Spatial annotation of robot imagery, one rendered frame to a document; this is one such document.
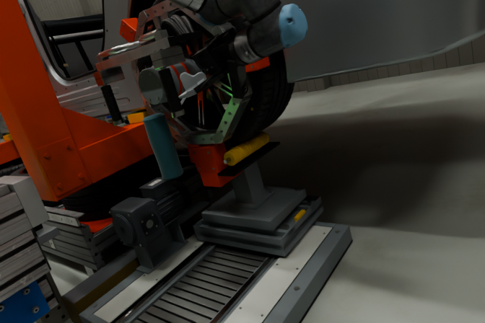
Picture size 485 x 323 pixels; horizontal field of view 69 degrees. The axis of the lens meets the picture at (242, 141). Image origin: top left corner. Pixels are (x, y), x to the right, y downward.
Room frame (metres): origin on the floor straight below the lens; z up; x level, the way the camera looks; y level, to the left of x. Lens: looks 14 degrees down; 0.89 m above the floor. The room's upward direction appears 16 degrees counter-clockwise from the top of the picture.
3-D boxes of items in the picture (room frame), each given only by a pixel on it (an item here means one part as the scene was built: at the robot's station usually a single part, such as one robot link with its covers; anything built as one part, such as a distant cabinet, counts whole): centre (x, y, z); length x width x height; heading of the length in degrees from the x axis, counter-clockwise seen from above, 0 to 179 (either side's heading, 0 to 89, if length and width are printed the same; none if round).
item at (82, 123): (1.68, 0.55, 0.69); 0.52 x 0.17 x 0.35; 139
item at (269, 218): (1.50, 0.03, 0.32); 0.40 x 0.30 x 0.28; 49
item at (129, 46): (1.35, 0.30, 1.03); 0.19 x 0.18 x 0.11; 139
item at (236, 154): (1.37, -0.01, 0.51); 0.29 x 0.06 x 0.06; 139
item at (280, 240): (1.50, 0.03, 0.13); 0.50 x 0.36 x 0.10; 49
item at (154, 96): (1.32, 0.19, 0.85); 0.21 x 0.14 x 0.14; 139
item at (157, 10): (1.37, 0.14, 0.85); 0.54 x 0.07 x 0.54; 49
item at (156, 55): (1.11, 0.15, 0.93); 0.09 x 0.05 x 0.05; 139
